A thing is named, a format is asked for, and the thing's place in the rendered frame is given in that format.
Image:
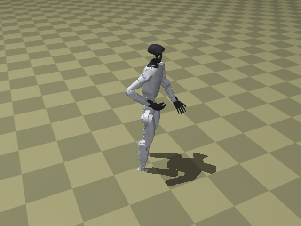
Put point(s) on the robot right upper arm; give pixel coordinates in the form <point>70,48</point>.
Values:
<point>144,77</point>

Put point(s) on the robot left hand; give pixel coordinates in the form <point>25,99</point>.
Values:
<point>179,105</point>

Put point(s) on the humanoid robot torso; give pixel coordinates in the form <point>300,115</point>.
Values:
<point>151,88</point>

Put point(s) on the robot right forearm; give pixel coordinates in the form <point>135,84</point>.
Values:
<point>136,97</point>

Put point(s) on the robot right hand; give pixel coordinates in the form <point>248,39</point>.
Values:
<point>156,106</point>

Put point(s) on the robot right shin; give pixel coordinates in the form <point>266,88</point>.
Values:
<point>143,153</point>

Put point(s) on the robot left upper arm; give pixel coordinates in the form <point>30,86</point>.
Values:
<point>165,82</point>

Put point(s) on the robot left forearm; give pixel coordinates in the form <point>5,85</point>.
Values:
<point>170,93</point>

